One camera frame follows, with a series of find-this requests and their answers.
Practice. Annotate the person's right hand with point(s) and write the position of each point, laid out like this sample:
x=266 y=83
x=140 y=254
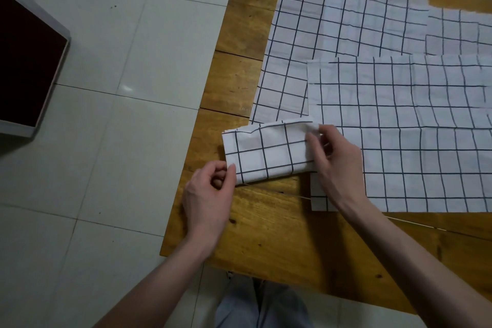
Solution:
x=340 y=174

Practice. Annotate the person's left hand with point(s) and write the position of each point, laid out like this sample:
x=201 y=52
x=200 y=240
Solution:
x=205 y=208

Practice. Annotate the person's left thumb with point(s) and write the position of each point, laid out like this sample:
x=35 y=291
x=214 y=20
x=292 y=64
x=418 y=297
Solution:
x=230 y=179

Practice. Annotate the person's right thumb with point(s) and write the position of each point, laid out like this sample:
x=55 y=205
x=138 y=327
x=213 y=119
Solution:
x=316 y=153

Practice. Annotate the small checked cloth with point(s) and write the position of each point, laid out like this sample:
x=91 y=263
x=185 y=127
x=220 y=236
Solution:
x=269 y=153

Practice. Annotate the person's left forearm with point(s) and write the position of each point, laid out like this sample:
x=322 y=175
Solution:
x=161 y=285

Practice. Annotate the person's right forearm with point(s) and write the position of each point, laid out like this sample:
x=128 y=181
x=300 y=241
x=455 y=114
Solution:
x=415 y=266

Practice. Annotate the white checked cloth piece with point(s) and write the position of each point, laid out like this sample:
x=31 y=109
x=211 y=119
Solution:
x=457 y=30
x=384 y=89
x=422 y=170

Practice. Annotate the thin white thread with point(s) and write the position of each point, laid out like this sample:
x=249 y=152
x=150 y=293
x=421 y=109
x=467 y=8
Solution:
x=407 y=221

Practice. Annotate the grey trousers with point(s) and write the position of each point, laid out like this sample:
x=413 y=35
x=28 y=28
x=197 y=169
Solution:
x=238 y=308

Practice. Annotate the large white checked cloth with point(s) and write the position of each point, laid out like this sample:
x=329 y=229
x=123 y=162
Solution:
x=326 y=24

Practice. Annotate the white framed dark panel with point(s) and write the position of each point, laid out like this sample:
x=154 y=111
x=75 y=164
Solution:
x=23 y=70

